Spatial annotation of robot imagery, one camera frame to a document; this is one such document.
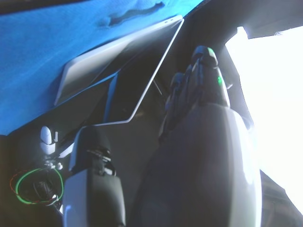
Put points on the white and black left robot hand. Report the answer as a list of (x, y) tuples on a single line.
[(194, 170)]

